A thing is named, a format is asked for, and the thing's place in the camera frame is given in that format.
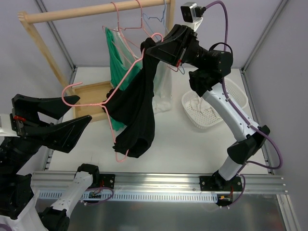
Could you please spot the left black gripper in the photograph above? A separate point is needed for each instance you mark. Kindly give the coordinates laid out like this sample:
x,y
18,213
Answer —
x,y
18,123

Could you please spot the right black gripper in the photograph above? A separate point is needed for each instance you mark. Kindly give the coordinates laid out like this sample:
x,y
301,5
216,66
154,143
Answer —
x,y
186,44

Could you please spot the white tank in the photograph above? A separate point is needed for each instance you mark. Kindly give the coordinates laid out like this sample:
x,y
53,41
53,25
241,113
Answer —
x,y
200,105
162,100

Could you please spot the black tank top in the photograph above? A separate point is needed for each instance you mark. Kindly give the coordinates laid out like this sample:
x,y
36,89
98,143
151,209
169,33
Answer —
x,y
133,107

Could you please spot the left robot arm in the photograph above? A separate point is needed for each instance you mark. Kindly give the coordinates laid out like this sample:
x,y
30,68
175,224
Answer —
x,y
17,199

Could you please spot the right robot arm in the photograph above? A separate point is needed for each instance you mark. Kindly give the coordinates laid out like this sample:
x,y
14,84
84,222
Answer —
x,y
249,136

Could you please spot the white tank top on pink hanger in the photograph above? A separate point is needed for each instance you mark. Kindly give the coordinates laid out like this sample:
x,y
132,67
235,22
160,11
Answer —
x,y
162,100

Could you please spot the green tank top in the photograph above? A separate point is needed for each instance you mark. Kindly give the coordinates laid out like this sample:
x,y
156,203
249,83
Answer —
x,y
117,72

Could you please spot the wooden clothes rack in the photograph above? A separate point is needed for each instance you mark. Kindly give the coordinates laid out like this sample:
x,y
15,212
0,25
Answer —
x,y
28,21

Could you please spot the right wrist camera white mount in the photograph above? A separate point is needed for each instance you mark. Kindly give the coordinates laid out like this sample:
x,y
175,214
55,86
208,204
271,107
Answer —
x,y
192,15

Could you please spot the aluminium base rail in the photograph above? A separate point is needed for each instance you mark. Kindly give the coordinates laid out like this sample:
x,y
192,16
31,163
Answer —
x,y
164,183

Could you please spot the white slotted cable duct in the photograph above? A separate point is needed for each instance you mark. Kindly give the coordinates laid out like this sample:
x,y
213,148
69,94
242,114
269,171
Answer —
x,y
150,197

